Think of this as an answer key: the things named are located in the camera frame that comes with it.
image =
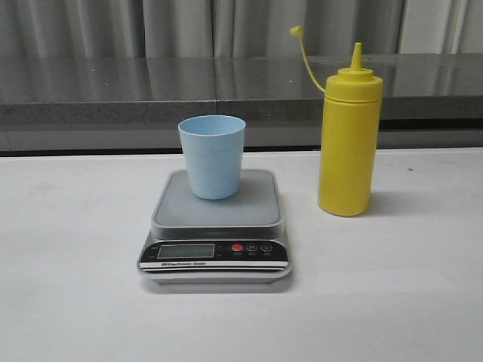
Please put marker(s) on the grey stone counter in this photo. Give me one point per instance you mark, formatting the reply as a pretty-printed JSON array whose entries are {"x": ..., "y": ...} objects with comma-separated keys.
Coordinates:
[{"x": 133, "y": 105}]

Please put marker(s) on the light blue plastic cup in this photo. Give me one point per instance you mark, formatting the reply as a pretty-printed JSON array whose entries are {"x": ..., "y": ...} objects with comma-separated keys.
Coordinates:
[{"x": 213, "y": 148}]

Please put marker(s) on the yellow squeeze bottle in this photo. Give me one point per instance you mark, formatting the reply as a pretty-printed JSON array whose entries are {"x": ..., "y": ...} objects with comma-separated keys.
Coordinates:
[{"x": 350, "y": 124}]

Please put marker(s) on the grey curtain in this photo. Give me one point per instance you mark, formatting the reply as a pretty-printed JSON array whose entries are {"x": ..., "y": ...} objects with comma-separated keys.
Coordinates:
[{"x": 46, "y": 29}]

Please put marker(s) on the silver electronic kitchen scale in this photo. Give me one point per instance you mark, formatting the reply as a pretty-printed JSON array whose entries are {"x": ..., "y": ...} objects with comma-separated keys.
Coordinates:
[{"x": 239, "y": 239}]

